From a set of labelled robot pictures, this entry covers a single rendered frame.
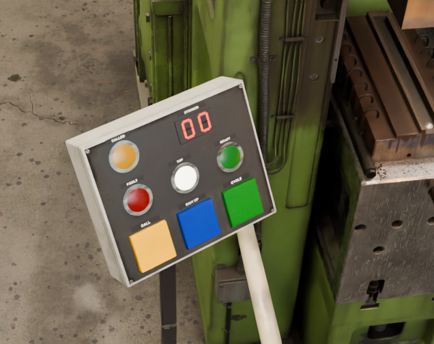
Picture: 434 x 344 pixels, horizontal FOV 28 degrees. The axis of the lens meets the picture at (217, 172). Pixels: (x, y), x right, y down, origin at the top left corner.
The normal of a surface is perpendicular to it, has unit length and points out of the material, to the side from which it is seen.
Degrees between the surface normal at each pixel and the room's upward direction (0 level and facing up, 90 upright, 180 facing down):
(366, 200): 90
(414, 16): 90
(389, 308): 90
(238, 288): 90
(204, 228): 60
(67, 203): 0
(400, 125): 0
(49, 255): 0
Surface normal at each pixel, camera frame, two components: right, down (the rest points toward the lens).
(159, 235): 0.50, 0.18
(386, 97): 0.03, -0.69
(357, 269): 0.15, 0.72
